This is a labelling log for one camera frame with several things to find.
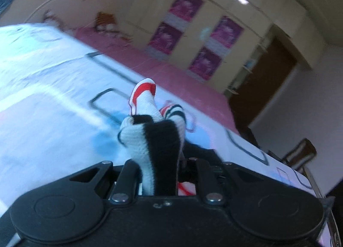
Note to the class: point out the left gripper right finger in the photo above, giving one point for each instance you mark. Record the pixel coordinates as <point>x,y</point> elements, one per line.
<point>198,172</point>

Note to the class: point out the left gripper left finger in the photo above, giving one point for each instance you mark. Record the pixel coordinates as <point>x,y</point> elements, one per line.
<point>127,184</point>

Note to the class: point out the striped red black white sock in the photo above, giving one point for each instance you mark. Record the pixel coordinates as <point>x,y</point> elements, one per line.
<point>154,138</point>

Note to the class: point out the pink bed cover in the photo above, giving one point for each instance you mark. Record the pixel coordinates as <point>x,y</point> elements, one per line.
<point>169,77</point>

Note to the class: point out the dark wooden chair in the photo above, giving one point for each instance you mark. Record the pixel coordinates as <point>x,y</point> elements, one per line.
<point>303,153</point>

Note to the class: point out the patterned bed sheet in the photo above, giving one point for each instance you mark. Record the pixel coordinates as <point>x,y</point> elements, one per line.
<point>62,105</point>

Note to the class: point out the brown wooden door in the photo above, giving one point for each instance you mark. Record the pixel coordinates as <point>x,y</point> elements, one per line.
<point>259,87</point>

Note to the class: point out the cream wardrobe with posters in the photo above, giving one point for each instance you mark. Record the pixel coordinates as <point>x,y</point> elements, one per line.
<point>213,39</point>

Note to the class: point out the orange white plush toy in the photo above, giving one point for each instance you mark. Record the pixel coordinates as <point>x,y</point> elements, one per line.
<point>106,22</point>

